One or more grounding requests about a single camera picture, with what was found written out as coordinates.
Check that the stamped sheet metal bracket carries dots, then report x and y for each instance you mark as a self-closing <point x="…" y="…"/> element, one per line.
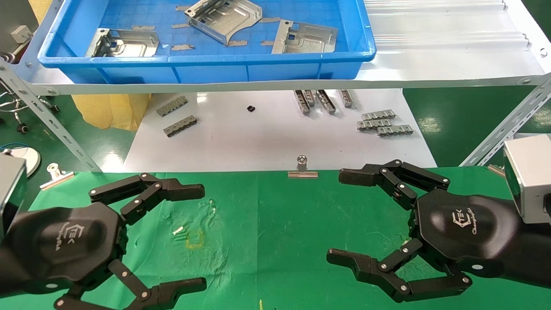
<point x="224" y="21"/>
<point x="129" y="45"/>
<point x="310" y="41"/>

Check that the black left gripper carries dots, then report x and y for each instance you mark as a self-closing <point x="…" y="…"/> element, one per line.
<point x="64" y="245"/>

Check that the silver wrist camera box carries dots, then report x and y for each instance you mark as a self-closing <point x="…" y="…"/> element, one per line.
<point x="531" y="181"/>
<point x="10" y="189"/>

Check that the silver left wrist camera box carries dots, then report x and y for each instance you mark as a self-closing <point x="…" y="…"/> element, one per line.
<point x="10" y="189"/>

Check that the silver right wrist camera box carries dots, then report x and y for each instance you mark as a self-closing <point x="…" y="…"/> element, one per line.
<point x="531" y="181"/>

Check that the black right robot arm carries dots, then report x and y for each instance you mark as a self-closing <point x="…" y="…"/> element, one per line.
<point x="533" y="254"/>

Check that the small white scrap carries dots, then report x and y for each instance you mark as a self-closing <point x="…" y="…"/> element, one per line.
<point x="178" y="230"/>

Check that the grey metal strips top group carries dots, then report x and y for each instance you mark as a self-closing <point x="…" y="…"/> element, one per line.
<point x="326" y="102"/>

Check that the yellow mesh bag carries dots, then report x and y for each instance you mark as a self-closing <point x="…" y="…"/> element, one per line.
<point x="107" y="110"/>

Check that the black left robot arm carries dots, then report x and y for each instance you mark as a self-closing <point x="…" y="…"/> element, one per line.
<point x="6" y="271"/>

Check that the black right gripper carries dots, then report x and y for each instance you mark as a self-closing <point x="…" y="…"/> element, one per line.
<point x="465" y="228"/>

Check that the blue plastic bin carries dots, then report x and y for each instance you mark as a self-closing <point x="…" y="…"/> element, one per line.
<point x="215" y="73"/>

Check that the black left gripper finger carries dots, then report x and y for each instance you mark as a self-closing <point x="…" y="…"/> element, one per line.
<point x="185" y="190"/>

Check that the perforated steel rack brace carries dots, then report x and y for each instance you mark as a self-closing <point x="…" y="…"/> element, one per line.
<point x="51" y="122"/>
<point x="508" y="127"/>

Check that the grey notched metal rail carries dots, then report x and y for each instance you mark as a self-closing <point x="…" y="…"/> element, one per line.
<point x="172" y="106"/>
<point x="346" y="98"/>
<point x="302" y="103"/>
<point x="181" y="126"/>
<point x="373" y="125"/>
<point x="310" y="97"/>
<point x="379" y="115"/>
<point x="395" y="131"/>

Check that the round white stand base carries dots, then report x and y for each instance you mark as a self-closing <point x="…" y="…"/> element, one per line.
<point x="23" y="159"/>

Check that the small white wall box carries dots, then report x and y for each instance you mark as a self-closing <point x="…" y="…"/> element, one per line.
<point x="21" y="33"/>

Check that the green table cloth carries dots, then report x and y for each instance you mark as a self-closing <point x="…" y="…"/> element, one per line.
<point x="280" y="224"/>

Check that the small flat metal strip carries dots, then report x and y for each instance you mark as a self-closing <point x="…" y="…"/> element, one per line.
<point x="237" y="43"/>
<point x="267" y="43"/>
<point x="183" y="7"/>

